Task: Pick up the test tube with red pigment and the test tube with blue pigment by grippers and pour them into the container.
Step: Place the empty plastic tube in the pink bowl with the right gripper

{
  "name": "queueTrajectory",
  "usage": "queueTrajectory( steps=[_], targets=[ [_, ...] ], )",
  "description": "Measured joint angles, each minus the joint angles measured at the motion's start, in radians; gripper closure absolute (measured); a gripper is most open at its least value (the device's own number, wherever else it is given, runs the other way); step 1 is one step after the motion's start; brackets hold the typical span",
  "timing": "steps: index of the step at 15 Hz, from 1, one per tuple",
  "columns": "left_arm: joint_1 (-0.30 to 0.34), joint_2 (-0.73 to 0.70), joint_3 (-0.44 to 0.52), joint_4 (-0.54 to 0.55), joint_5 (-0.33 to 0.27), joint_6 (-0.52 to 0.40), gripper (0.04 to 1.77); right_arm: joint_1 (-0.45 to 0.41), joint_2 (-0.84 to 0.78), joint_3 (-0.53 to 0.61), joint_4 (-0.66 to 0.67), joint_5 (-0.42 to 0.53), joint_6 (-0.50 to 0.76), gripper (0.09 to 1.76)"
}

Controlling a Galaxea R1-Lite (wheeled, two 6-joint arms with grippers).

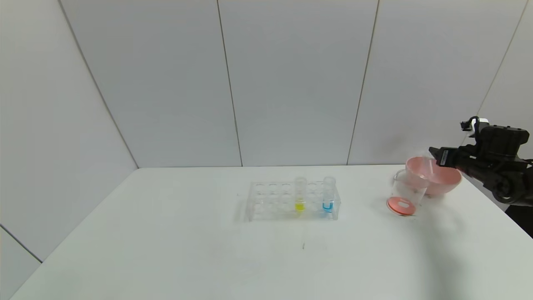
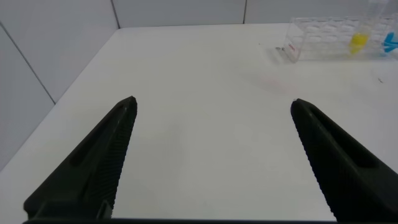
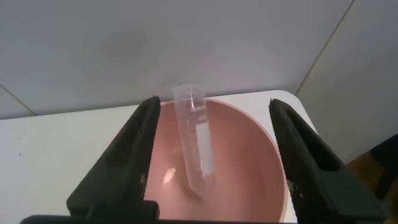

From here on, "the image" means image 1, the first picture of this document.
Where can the clear plastic test tube rack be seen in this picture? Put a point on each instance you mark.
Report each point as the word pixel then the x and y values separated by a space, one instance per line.
pixel 272 206

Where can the blue pigment test tube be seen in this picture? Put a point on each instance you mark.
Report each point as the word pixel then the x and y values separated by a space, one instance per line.
pixel 327 206

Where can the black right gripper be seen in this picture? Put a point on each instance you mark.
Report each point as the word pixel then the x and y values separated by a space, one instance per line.
pixel 444 157

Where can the clear glass beaker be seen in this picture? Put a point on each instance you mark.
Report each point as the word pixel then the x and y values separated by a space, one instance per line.
pixel 402 206

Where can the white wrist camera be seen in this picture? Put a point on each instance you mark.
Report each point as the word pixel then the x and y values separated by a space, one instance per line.
pixel 482 121

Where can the yellow pigment test tube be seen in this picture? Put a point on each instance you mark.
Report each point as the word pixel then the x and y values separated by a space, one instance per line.
pixel 300 206

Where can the pink bowl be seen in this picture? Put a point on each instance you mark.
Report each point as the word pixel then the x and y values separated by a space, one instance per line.
pixel 447 181

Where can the red pigment test tube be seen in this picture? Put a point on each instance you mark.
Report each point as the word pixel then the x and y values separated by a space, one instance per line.
pixel 429 170

